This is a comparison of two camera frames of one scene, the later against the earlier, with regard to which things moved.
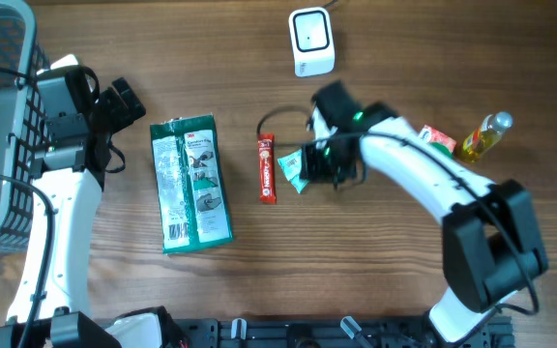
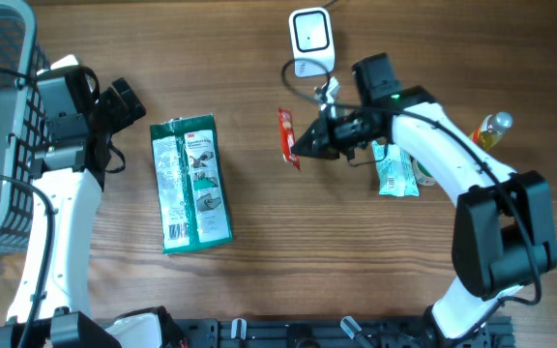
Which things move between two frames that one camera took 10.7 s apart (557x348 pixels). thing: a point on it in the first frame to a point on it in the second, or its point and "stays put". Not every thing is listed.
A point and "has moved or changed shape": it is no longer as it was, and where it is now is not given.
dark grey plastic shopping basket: x=8 y=123 stays put
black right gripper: x=314 y=162 to x=334 y=133
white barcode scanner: x=312 y=43 stays put
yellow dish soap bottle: x=485 y=136 stays put
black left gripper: x=125 y=111 stays put
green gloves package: x=191 y=196 stays put
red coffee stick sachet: x=267 y=168 to x=287 y=136
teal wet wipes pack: x=291 y=164 has moved or changed shape
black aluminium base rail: x=327 y=333 stays put
